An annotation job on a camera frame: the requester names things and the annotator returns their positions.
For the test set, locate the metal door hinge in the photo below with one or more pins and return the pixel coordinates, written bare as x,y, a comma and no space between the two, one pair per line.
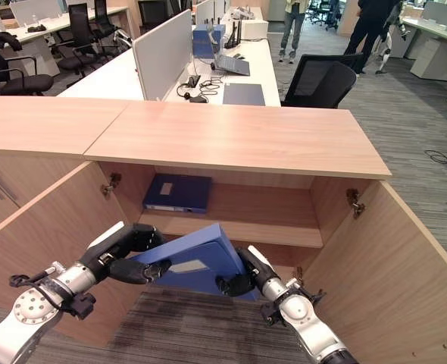
355,203
298,273
111,184

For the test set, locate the dark blue box file folder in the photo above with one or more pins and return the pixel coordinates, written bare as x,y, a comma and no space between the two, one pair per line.
179,192

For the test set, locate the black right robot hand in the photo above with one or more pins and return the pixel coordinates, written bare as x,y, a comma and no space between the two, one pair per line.
252,273

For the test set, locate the white desk divider panel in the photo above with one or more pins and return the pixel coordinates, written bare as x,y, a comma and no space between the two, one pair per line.
163,57

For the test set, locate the dark blue desk mat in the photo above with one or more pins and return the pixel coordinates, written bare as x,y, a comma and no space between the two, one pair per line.
244,94

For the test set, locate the blue cardboard box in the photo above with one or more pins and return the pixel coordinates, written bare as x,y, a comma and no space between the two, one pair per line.
204,39

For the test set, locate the white desk with drawers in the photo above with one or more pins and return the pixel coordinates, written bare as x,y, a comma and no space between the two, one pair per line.
435,41

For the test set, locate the wooden cabinet door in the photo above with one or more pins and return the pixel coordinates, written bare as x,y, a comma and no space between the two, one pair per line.
390,277
57,242

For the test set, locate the white box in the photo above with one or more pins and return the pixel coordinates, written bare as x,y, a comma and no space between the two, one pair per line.
254,28

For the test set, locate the black router with antennas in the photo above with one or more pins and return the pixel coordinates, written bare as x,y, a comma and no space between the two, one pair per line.
233,36

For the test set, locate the white humanoid robot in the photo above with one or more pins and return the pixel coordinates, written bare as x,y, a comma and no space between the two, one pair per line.
388,36

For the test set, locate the wooden cabinet shelf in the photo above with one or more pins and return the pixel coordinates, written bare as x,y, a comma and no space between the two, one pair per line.
246,216

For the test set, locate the person in dark clothing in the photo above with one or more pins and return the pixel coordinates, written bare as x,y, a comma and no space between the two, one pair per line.
367,32

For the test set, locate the neighbouring wooden cabinet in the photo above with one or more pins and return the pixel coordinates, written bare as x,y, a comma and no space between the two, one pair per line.
30,151

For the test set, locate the wooden office cabinet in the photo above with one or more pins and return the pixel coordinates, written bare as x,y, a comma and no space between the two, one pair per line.
223,189

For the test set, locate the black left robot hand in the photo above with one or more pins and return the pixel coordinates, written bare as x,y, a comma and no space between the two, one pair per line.
132,250

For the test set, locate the long white office desk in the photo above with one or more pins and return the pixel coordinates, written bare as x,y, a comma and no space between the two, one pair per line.
193,72

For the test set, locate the open blue laptop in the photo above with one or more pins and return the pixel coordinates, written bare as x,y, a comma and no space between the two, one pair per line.
232,62

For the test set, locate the black armchair with jacket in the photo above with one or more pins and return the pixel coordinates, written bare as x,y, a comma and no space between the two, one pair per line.
7,68

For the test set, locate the black mesh office chair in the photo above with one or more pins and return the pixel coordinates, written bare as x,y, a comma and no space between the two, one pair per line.
322,81

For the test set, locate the black power adapter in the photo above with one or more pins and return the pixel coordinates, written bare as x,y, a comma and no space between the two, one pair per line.
198,99

